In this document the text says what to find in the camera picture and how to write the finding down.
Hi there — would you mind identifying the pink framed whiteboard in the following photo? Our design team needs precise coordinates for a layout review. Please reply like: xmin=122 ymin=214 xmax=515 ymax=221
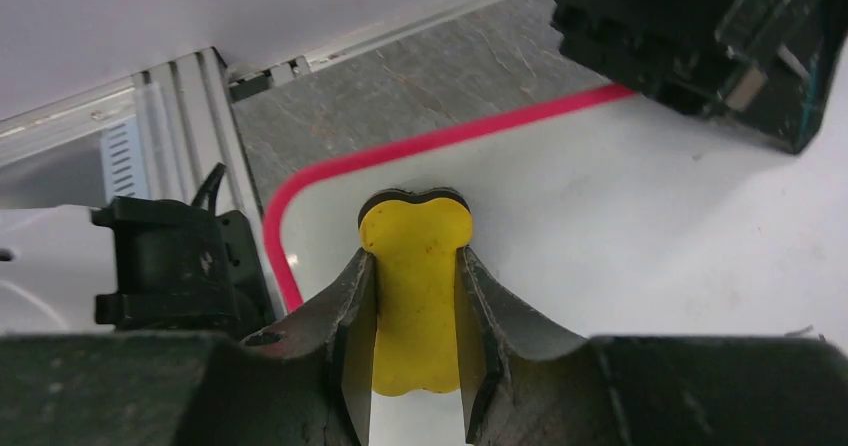
xmin=264 ymin=59 xmax=847 ymax=445

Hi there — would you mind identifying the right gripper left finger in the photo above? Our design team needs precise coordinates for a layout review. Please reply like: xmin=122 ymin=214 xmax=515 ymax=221
xmin=242 ymin=249 xmax=377 ymax=445

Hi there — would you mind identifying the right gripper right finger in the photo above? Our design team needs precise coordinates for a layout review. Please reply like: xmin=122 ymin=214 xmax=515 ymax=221
xmin=454 ymin=247 xmax=586 ymax=445

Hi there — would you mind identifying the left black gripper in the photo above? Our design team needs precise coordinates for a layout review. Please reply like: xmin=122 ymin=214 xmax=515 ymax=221
xmin=551 ymin=0 xmax=847 ymax=154

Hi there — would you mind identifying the yellow bone shaped eraser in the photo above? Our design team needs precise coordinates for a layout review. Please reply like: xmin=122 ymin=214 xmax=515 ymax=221
xmin=358 ymin=188 xmax=473 ymax=397

